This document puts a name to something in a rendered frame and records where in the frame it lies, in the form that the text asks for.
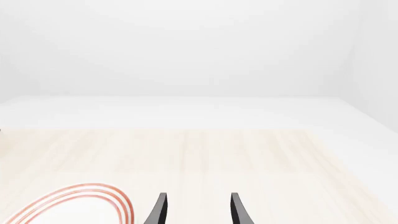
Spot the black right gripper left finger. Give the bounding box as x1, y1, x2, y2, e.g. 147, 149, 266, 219
143, 192, 169, 224

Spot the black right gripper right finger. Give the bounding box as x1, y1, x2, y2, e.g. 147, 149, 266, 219
230, 192, 256, 224

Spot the white plate with red rings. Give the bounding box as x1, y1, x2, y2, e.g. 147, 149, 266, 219
0, 182, 135, 224

